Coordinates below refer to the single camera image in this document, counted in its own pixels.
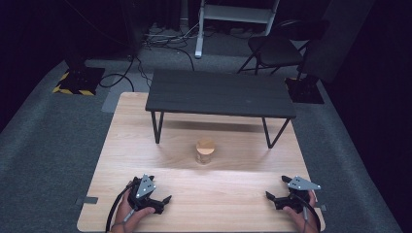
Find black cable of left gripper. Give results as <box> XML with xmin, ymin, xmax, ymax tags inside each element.
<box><xmin>105</xmin><ymin>182</ymin><xmax>138</xmax><ymax>233</ymax></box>

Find glass jar with wooden lid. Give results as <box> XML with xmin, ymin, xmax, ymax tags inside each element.
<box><xmin>194</xmin><ymin>138</ymin><xmax>217</xmax><ymax>166</ymax></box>

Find black stand base yellow stripes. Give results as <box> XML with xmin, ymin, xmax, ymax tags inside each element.
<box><xmin>51</xmin><ymin>65</ymin><xmax>107</xmax><ymax>97</ymax></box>

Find black looped floor cable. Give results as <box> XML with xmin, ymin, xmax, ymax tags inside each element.
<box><xmin>98</xmin><ymin>53</ymin><xmax>136</xmax><ymax>93</ymax></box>

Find white desk frame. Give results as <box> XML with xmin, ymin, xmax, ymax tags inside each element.
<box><xmin>193</xmin><ymin>0</ymin><xmax>282</xmax><ymax>59</ymax></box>

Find grey panel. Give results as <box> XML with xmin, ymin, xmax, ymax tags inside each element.
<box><xmin>297</xmin><ymin>0</ymin><xmax>377</xmax><ymax>84</ymax></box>

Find person's left hand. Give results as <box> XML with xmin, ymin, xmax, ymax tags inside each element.
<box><xmin>111</xmin><ymin>189</ymin><xmax>156</xmax><ymax>233</ymax></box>

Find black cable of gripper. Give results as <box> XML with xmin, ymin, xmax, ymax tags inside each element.
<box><xmin>291</xmin><ymin>193</ymin><xmax>323</xmax><ymax>233</ymax></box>
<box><xmin>105</xmin><ymin>182</ymin><xmax>138</xmax><ymax>233</ymax></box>

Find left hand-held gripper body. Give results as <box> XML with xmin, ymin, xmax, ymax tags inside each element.
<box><xmin>127</xmin><ymin>174</ymin><xmax>165</xmax><ymax>215</ymax></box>

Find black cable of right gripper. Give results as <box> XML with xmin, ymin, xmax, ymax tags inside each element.
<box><xmin>291</xmin><ymin>193</ymin><xmax>323</xmax><ymax>233</ymax></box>

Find person's right hand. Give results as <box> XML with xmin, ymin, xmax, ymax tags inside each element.
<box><xmin>283</xmin><ymin>190</ymin><xmax>321</xmax><ymax>233</ymax></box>

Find bundle of floor cables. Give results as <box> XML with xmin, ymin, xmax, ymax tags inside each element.
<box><xmin>141</xmin><ymin>21</ymin><xmax>199</xmax><ymax>53</ymax></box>

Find black folding chair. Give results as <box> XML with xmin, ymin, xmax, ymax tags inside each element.
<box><xmin>237</xmin><ymin>18</ymin><xmax>330</xmax><ymax>80</ymax></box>

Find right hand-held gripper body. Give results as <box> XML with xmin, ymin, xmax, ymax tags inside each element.
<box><xmin>274</xmin><ymin>176</ymin><xmax>322</xmax><ymax>212</ymax></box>

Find black shelf with metal legs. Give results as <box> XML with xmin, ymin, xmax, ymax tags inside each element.
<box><xmin>145</xmin><ymin>69</ymin><xmax>297</xmax><ymax>150</ymax></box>

